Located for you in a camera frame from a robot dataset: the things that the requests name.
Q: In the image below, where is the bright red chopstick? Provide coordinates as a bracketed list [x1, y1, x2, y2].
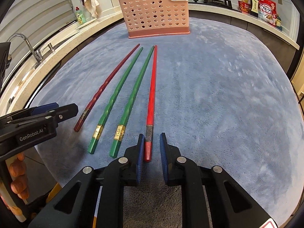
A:
[144, 45, 158, 162]

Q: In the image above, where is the green chopstick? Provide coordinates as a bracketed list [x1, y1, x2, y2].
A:
[87, 47, 143, 154]
[109, 46, 155, 158]

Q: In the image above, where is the chrome kitchen faucet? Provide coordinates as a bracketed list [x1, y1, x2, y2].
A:
[6, 32, 55, 63]

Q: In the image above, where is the left hand orange glove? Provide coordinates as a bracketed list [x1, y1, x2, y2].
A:
[1, 152, 29, 219]

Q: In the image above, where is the blue fleece table mat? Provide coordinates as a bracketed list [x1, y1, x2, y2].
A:
[32, 18, 303, 227]

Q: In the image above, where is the green dish soap bottle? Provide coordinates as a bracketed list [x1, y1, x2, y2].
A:
[75, 7, 87, 25]

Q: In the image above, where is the pink perforated utensil basket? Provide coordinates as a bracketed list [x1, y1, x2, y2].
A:
[119, 0, 190, 38]

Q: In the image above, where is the white oval plate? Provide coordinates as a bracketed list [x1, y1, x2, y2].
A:
[75, 18, 98, 30]

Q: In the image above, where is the black gas stove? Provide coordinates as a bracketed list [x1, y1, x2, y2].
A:
[188, 0, 234, 9]

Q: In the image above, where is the red snack packet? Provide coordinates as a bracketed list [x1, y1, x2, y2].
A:
[238, 1, 250, 13]

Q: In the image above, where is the small teal bottle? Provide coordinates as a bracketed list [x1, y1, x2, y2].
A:
[276, 14, 282, 31]

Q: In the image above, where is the red white cereal bag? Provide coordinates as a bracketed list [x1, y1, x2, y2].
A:
[258, 0, 277, 26]

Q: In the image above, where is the dark soy sauce bottle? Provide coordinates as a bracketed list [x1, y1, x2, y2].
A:
[249, 0, 259, 17]

